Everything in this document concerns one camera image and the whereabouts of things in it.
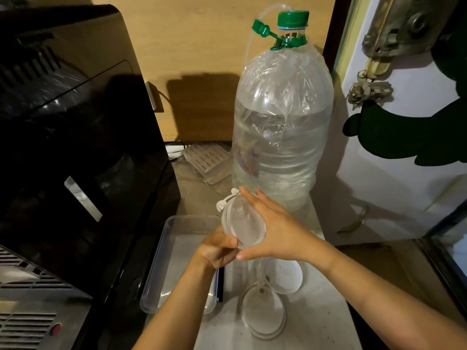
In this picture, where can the black coffee machine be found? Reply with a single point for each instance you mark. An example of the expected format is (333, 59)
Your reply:
(91, 142)

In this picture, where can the dark framed glass door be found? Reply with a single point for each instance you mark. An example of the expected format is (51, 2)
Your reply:
(452, 251)

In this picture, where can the clear rectangular plastic tray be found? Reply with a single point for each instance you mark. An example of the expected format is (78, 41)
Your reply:
(182, 251)

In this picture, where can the person's right forearm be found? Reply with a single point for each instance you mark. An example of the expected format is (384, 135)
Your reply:
(394, 306)

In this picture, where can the white wall socket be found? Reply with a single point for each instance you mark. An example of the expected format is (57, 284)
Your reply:
(153, 96)

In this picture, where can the white paper piece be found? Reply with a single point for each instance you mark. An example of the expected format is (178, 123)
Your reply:
(14, 275)

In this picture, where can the large clear water bottle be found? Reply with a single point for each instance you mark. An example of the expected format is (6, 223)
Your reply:
(284, 142)

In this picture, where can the white power strip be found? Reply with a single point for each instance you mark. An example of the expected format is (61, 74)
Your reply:
(175, 151)

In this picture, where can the white door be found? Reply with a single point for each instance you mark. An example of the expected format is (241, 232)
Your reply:
(394, 193)

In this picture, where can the person's right hand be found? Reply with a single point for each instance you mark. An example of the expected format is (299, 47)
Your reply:
(288, 240)

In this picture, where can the white spouted plastic lid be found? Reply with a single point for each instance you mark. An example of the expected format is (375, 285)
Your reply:
(286, 277)

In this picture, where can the steel drip tray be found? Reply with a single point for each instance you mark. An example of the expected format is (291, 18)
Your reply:
(36, 306)

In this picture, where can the clear plastic lid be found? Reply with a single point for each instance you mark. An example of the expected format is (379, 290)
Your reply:
(262, 313)

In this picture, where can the person's left forearm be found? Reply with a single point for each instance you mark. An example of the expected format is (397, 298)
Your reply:
(175, 313)

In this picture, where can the green bottle cap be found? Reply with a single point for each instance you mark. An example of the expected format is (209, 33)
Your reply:
(293, 18)

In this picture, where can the small metal lock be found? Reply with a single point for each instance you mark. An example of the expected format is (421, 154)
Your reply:
(368, 91)

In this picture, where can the person's left hand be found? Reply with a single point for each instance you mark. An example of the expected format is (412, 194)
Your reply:
(215, 249)

